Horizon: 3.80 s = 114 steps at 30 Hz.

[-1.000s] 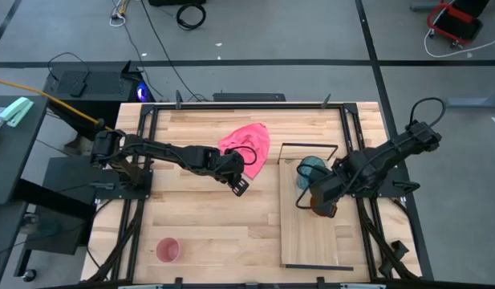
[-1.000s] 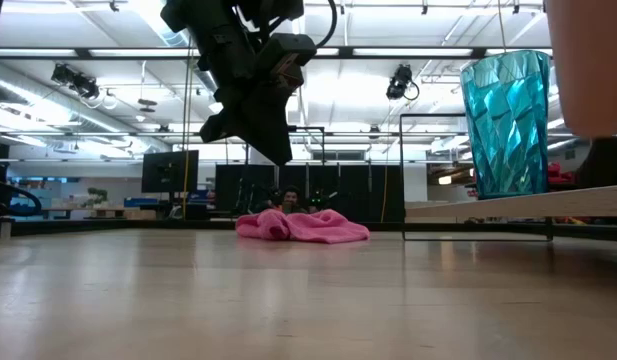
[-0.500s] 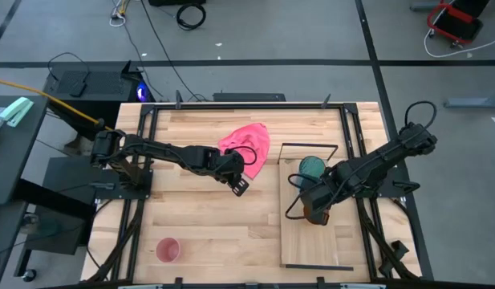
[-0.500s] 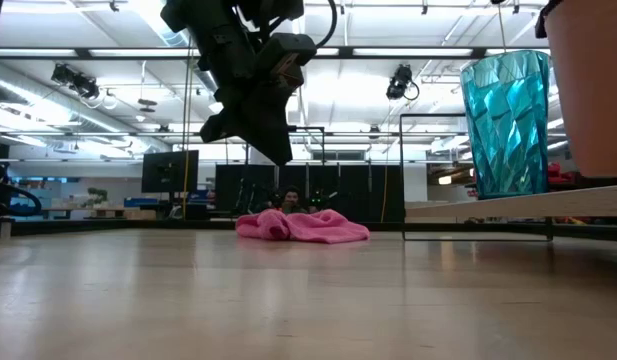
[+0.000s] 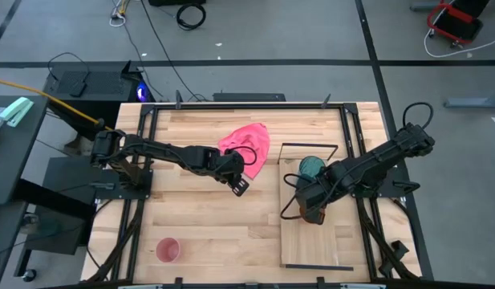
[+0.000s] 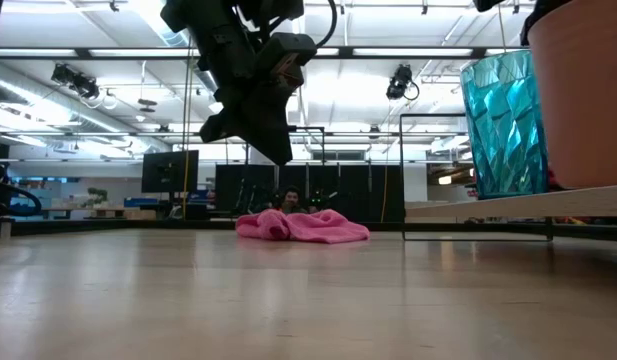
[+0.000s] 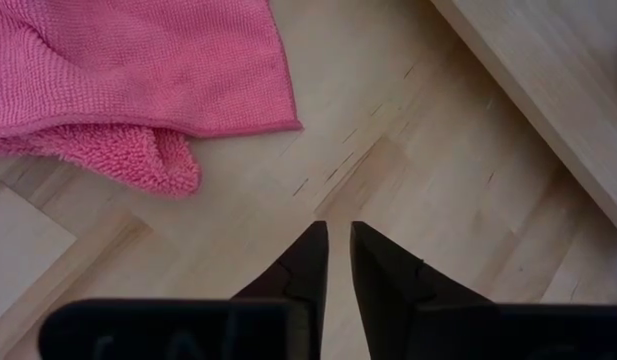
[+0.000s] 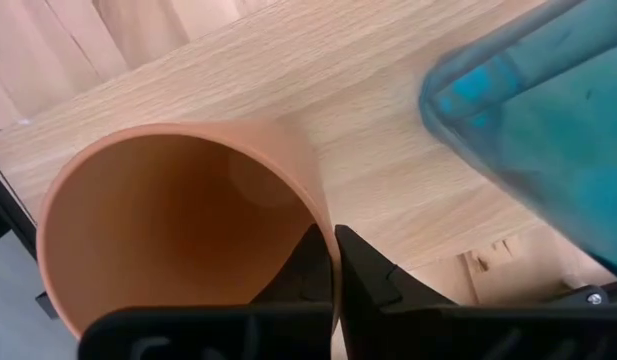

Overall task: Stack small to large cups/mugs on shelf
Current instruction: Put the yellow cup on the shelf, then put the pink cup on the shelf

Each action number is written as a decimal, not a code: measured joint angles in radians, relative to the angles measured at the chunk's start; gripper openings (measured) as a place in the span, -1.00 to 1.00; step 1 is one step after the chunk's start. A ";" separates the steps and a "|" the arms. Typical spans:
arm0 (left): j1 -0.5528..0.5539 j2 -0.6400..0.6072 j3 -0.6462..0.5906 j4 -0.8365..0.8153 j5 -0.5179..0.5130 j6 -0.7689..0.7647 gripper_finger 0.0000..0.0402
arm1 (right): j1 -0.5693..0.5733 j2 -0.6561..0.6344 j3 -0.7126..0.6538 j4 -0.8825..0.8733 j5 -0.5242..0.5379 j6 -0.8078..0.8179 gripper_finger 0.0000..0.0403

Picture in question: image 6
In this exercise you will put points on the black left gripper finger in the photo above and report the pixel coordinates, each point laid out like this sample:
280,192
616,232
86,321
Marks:
219,127
265,125

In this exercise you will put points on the tall peach plastic cup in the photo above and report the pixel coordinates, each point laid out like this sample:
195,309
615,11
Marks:
585,95

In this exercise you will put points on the teal faceted plastic cup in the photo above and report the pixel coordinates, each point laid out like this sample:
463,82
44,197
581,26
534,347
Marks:
505,125

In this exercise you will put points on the black computer monitor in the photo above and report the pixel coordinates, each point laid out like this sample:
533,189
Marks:
169,171

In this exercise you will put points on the person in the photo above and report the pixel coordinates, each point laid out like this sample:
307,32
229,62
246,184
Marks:
290,200

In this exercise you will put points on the black partition panel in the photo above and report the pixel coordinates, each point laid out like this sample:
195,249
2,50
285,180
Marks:
313,190

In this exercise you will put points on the pink cloth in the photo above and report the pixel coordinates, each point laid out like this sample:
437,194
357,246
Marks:
300,227

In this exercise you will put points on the small potted plant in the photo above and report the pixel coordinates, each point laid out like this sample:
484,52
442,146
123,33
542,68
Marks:
96,196

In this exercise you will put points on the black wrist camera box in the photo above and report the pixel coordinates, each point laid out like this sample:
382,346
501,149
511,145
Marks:
288,55

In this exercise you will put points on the black ceiling-hung camera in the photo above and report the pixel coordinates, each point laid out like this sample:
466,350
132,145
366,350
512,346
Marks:
400,82
75,80

